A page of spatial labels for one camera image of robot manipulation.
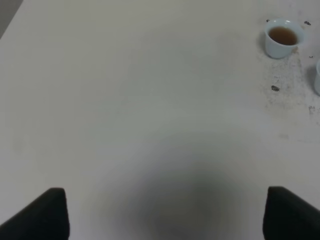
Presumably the near light blue teacup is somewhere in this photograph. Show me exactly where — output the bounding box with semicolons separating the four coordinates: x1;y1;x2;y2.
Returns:
314;60;320;96

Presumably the far light blue teacup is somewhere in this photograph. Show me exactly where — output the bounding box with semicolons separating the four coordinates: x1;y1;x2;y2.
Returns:
264;18;305;59

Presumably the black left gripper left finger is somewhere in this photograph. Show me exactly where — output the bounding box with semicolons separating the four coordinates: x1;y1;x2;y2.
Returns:
0;187;70;240

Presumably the light blue teacup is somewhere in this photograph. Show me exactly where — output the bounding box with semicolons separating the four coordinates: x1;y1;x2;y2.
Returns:
264;18;305;59
314;60;320;96

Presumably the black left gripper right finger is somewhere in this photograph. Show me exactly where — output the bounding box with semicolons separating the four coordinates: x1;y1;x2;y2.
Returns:
262;186;320;240

